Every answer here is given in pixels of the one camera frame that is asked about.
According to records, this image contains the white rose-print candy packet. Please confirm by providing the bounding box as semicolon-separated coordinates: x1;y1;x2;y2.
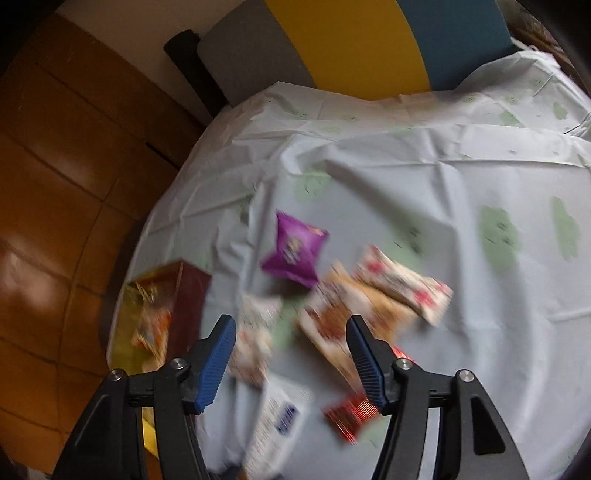
353;244;454;326

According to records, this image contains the beige snack packet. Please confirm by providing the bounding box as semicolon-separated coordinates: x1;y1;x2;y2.
295;261;403;394

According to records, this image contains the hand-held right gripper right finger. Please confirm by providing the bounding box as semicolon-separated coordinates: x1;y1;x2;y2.
346;316;532;480

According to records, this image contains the purple snack packet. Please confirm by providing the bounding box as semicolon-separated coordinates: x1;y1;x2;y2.
261;211;330;289

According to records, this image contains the red gift box gold interior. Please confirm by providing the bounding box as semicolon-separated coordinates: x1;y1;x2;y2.
107;260;212;457

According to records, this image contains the grey yellow blue headboard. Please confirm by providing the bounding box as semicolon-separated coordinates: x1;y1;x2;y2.
199;0;520;104

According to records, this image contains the green white snack packet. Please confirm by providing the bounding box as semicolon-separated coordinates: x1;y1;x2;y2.
228;295;284;387

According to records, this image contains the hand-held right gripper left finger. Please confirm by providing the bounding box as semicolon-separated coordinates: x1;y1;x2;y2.
51;314;237;480

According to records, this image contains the small red candy packet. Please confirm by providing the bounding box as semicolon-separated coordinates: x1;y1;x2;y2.
323;348;413;445

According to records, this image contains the white packet with blue label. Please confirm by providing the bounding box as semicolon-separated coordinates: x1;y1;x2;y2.
242;376;315;479

